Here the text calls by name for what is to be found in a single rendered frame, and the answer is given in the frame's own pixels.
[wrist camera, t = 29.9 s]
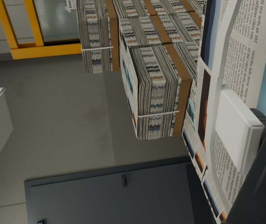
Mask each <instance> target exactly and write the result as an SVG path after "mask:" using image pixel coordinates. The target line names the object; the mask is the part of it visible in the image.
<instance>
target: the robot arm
mask: <svg viewBox="0 0 266 224"><path fill-rule="evenodd" d="M14 127H15V123H14V119H13V116H12V111H11V108H10V104H9V100H8V95H7V92H6V89H4V88H0V152H1V150H2V148H3V147H4V145H5V143H6V141H7V140H8V138H9V136H10V134H11V133H12V131H13V129H14ZM215 129H216V131H217V133H218V135H219V137H220V139H221V140H222V142H223V144H224V146H225V148H226V150H227V152H228V154H229V156H230V157H231V159H232V161H233V163H234V165H235V167H236V168H237V170H238V172H239V173H240V174H241V175H247V176H246V178H245V180H244V182H243V185H242V187H241V189H240V191H239V193H238V195H237V197H236V199H235V202H234V204H233V206H232V208H231V210H230V212H229V214H228V216H227V218H226V220H225V221H222V222H221V224H266V116H265V115H264V114H263V113H262V112H261V111H259V110H257V109H255V108H248V107H247V106H246V105H245V103H244V102H243V101H242V100H241V99H240V98H239V96H238V95H237V94H236V93H235V92H234V91H233V89H232V88H231V87H230V86H229V85H228V84H227V83H226V82H225V80H224V79H223V82H222V89H221V90H220V96H219V102H218V110H217V117H216V123H215Z"/></svg>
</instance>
